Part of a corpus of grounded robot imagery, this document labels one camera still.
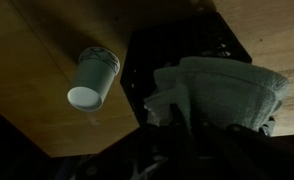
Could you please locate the black plastic crate box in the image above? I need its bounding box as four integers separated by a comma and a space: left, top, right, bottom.
120, 12, 253, 128

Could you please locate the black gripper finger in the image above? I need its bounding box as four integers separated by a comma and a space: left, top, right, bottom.
168, 103, 193, 135

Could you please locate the white paper cup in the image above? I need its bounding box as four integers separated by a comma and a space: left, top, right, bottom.
66, 45, 121, 113

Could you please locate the white terry cloth towel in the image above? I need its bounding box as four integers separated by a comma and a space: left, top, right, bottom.
143, 56, 290, 134

